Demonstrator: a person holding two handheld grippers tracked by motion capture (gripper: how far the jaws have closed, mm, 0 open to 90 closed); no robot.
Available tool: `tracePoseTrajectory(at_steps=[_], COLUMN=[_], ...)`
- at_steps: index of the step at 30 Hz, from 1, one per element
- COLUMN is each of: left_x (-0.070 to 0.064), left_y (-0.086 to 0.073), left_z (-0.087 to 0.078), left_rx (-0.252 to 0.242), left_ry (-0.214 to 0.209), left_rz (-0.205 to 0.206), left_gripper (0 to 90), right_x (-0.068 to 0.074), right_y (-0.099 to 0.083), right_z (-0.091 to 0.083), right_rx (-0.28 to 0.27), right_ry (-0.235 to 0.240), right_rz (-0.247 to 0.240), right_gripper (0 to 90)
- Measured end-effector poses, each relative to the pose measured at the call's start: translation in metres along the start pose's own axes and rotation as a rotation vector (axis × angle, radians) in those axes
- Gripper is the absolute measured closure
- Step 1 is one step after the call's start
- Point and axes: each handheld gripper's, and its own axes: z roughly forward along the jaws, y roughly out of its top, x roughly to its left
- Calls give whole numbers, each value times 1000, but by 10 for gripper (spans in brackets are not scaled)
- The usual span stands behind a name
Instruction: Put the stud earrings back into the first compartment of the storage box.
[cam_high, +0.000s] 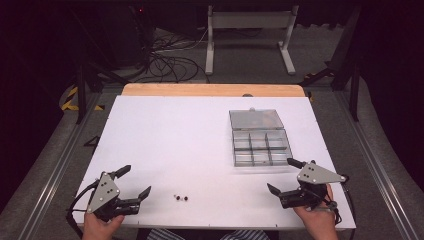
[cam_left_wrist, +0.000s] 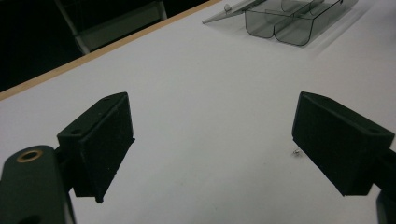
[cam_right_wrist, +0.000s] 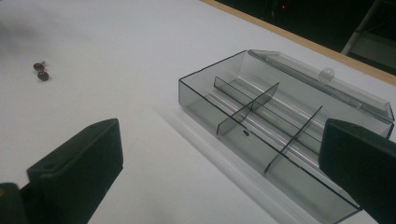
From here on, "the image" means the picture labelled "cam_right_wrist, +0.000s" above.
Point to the small dark screw in box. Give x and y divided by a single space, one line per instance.
246 133

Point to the clear grey plastic compartment box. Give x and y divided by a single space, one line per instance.
280 124

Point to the grey metal stand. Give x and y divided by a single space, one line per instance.
370 40

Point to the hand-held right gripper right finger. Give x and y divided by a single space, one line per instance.
362 161

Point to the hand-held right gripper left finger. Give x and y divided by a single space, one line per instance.
77 169

